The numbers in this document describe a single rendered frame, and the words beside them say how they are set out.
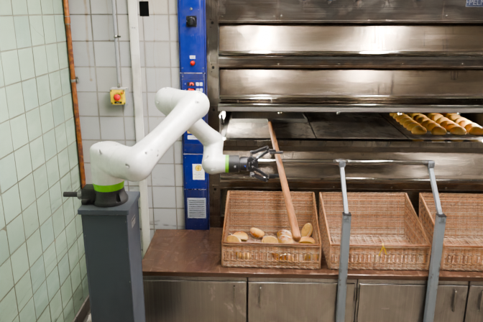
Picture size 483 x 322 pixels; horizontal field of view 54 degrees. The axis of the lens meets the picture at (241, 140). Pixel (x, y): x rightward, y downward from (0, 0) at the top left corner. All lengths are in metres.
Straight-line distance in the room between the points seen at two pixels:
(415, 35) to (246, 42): 0.98
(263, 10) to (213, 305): 1.71
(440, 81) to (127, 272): 2.08
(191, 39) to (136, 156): 1.19
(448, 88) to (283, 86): 0.98
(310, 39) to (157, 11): 0.91
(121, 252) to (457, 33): 2.21
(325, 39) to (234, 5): 0.57
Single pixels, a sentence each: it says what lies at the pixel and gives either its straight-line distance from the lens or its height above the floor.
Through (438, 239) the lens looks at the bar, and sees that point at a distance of 2.69.
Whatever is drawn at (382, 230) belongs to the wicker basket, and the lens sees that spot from 3.17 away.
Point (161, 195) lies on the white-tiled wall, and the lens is 3.14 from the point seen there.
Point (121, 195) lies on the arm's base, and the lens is 2.01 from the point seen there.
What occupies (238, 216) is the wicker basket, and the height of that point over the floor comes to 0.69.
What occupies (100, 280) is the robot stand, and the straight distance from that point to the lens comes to 2.14.
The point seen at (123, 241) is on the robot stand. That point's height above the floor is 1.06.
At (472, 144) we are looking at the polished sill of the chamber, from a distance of 3.24.
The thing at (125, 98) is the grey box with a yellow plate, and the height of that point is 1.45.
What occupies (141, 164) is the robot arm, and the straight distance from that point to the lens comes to 1.82.
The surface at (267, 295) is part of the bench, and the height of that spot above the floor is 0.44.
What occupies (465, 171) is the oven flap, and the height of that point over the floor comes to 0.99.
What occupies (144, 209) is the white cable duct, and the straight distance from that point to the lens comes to 3.18.
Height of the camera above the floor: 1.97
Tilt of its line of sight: 16 degrees down
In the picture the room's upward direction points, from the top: straight up
